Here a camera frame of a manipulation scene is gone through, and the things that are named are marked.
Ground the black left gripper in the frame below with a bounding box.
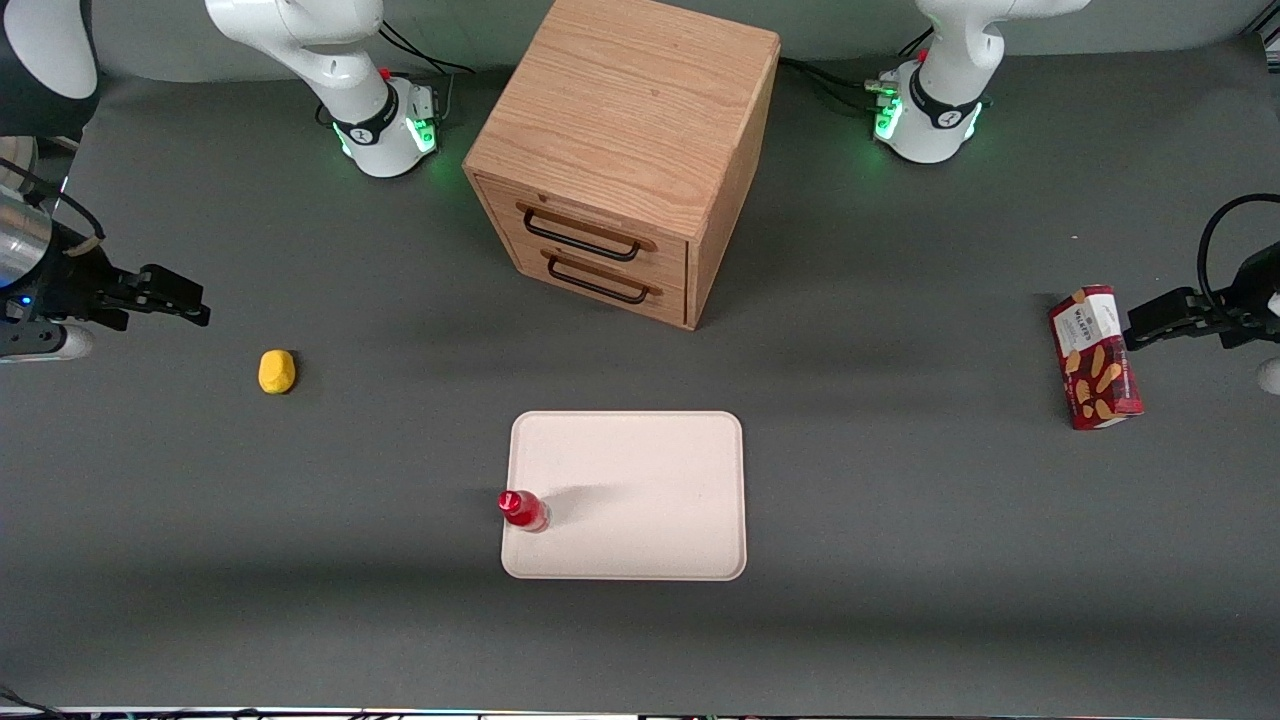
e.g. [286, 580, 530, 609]
[1124, 243, 1280, 352]

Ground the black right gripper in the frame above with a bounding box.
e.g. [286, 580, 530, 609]
[0, 232, 213, 333]

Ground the red coke bottle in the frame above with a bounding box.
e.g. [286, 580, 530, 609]
[498, 489, 552, 534]

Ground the beige plastic tray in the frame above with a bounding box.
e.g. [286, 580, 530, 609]
[500, 410, 749, 582]

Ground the red shortbread cookie box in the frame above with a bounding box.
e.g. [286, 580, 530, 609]
[1048, 284, 1145, 431]

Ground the wooden drawer front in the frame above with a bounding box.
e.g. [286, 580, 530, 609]
[474, 176, 691, 286]
[497, 228, 691, 327]

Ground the wooden two-drawer cabinet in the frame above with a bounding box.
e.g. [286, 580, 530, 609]
[462, 0, 782, 332]

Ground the black left gripper cable loop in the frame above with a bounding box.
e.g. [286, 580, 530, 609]
[1197, 194, 1280, 313]

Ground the black right base cable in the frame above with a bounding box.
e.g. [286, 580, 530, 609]
[378, 18, 479, 131]

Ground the black base cable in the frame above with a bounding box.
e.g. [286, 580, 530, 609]
[378, 18, 479, 131]
[778, 56, 883, 113]

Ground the black drawer handle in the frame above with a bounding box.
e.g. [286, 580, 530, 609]
[541, 250, 664, 305]
[516, 200, 658, 263]

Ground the black left base cable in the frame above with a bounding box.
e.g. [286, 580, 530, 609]
[778, 56, 883, 113]

